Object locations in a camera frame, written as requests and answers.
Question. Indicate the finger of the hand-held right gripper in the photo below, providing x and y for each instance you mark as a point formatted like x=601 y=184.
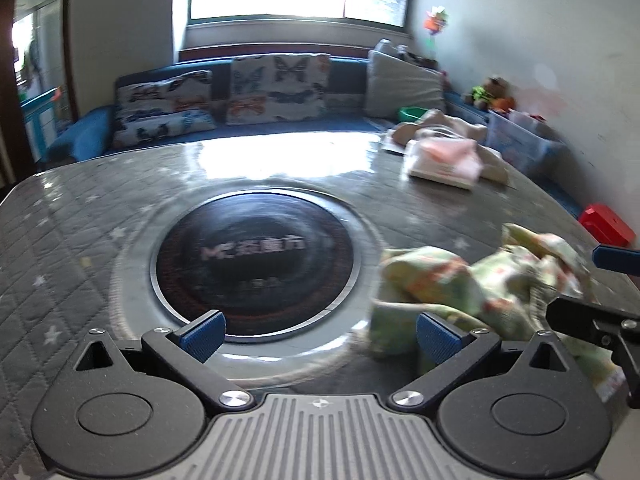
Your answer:
x=575 y=316
x=615 y=258

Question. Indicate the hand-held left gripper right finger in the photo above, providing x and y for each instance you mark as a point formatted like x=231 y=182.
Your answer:
x=437 y=336

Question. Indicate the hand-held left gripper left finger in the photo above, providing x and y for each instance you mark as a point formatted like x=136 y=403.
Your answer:
x=202 y=336

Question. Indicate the green floral child jacket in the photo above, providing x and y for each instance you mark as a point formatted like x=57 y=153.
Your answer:
x=500 y=290

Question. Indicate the red plastic stool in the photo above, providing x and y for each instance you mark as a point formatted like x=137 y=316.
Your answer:
x=607 y=222

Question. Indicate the round black induction cooktop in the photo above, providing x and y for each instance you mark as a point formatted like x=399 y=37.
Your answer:
x=255 y=265

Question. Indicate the clear plastic storage box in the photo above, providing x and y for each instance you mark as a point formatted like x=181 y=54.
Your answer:
x=520 y=140

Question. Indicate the pink tissue packet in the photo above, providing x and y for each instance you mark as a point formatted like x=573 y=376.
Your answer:
x=442 y=162

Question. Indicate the grey quilted star tablecloth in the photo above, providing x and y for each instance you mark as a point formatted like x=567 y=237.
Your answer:
x=60 y=220

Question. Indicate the orange plush toy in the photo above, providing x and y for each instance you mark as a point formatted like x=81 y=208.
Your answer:
x=504 y=103

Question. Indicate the brown teddy bear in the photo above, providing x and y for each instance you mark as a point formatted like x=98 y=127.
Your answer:
x=492 y=89

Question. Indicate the beige garment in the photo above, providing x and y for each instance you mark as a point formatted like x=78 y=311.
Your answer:
x=452 y=125

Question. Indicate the green plastic bowl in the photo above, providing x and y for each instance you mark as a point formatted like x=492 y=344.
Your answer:
x=412 y=114

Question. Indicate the long butterfly print cushion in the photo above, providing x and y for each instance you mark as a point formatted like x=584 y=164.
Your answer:
x=160 y=110

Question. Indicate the blue sofa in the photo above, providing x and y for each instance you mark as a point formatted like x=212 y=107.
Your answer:
x=90 y=127

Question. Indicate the grey cushion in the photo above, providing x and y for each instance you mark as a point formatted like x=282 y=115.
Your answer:
x=402 y=87

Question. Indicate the square butterfly print cushion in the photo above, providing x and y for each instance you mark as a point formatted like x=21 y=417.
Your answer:
x=277 y=90

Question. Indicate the light blue cabinet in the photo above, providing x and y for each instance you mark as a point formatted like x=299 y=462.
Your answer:
x=42 y=115

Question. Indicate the black white plush toy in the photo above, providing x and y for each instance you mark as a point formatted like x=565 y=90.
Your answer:
x=400 y=52

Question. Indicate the colourful pinwheel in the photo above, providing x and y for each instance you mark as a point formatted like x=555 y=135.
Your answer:
x=436 y=19

